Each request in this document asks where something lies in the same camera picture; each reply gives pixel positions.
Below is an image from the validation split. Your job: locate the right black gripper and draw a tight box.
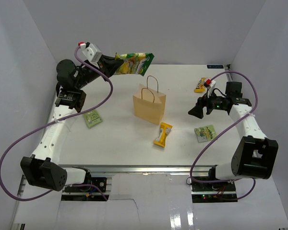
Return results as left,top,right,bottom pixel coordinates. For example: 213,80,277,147
189,89,228,119

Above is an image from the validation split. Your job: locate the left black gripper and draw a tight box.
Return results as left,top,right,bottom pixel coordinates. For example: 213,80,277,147
75,54,123,90

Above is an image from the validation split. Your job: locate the green yellow snack bag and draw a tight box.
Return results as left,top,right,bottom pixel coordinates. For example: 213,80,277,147
114,53,155,76

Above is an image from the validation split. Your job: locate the yellow snack bar wrapper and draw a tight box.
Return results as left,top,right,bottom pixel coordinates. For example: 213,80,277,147
153,122,172,148

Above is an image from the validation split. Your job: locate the brown paper bag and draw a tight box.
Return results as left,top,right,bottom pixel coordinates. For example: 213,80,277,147
133,75,166,125

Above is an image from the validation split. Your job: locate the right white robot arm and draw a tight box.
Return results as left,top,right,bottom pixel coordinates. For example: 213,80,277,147
188,79,278,191

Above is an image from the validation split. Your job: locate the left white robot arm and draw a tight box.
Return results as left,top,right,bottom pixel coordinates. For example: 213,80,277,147
20,55,123,191

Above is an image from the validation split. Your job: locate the yellow candy bar far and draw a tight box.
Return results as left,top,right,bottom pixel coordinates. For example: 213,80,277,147
194,78,206,93

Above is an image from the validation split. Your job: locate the green mint sachet right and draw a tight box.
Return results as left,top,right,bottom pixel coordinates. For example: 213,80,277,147
194,125,217,143

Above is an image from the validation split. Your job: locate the green mint sachet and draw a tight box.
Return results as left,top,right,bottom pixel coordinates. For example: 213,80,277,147
83,110,103,128
194,125,217,143

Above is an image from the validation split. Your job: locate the right blue corner label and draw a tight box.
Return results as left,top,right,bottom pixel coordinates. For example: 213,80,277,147
207,65,224,69

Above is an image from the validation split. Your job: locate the green mint sachet left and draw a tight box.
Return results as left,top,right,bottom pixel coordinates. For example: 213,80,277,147
83,110,103,128

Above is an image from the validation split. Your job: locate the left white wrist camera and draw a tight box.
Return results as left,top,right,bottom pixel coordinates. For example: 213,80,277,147
78,42,102,64

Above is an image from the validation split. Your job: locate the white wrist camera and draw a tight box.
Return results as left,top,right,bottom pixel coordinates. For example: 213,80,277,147
78,42,102,64
203,79,216,98

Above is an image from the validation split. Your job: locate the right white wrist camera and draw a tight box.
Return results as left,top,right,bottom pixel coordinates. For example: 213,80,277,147
203,79,216,98

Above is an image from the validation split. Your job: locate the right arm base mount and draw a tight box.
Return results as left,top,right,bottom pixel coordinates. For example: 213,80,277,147
186,177,238,204

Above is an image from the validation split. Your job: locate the aluminium front rail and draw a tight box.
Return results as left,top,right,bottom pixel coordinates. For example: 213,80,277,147
60,165,218,174

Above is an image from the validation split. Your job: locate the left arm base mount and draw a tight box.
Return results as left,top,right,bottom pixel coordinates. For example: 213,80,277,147
61,176,109,201

